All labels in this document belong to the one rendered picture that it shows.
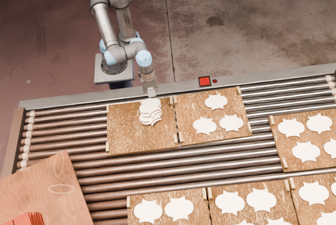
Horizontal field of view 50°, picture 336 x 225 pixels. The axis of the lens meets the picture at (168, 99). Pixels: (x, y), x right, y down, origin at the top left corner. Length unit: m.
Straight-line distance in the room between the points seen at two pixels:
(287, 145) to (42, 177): 1.32
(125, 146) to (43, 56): 2.23
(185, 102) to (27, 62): 2.33
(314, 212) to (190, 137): 0.73
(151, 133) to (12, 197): 0.80
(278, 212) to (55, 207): 1.10
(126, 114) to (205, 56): 1.68
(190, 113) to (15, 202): 1.05
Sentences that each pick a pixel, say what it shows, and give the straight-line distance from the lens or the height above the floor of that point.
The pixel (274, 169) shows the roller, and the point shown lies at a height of 0.92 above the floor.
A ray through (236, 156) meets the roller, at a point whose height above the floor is 0.92.
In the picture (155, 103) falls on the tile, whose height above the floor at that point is 0.99.
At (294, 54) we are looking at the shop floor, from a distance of 3.80.
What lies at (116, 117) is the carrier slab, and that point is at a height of 0.94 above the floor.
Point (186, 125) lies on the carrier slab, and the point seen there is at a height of 0.94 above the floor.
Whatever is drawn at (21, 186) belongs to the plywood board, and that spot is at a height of 1.04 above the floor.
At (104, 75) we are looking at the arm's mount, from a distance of 2.50.
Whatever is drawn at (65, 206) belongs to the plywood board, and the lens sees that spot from 1.92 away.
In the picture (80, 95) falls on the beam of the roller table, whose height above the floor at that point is 0.92.
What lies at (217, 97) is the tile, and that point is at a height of 0.95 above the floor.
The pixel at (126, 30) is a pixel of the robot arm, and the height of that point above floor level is 1.20.
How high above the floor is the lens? 2.74
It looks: 54 degrees down
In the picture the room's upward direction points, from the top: 9 degrees counter-clockwise
